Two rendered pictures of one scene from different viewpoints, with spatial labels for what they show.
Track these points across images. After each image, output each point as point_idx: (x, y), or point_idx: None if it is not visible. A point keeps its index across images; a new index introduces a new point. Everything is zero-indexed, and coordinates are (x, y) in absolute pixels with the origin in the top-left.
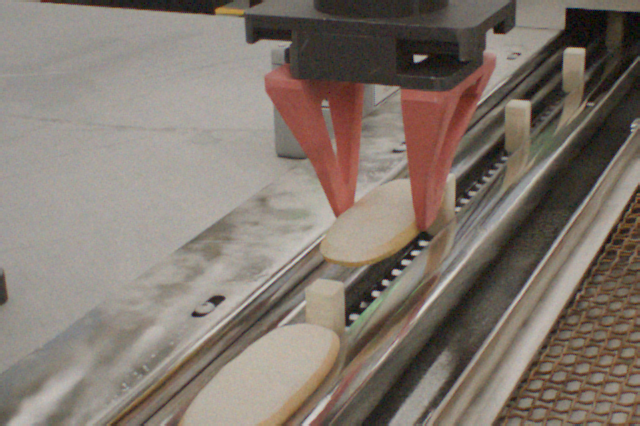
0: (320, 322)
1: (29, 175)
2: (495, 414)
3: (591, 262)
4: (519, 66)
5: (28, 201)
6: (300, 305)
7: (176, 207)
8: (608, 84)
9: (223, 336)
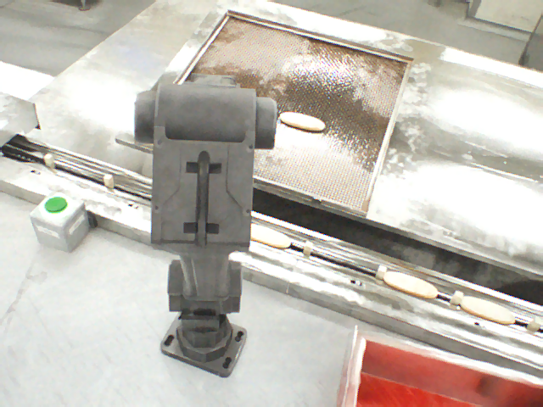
0: None
1: (67, 332)
2: (307, 192)
3: None
4: (51, 172)
5: (99, 326)
6: None
7: (116, 278)
8: (81, 156)
9: None
